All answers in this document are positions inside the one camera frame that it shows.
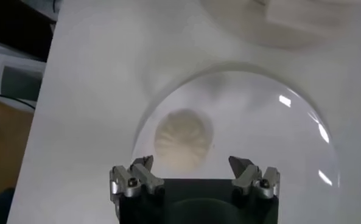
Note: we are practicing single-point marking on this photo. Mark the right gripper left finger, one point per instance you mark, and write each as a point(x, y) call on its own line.
point(146, 179)

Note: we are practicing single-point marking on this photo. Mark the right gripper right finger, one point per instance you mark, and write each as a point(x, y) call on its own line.
point(247, 176)

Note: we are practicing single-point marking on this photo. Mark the white steamed baozi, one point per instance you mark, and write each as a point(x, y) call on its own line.
point(183, 140)

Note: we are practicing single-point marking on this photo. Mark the black white robot base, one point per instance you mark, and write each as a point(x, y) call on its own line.
point(16, 30)

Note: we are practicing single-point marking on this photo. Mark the white round plate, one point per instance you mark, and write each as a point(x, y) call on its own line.
point(259, 137)

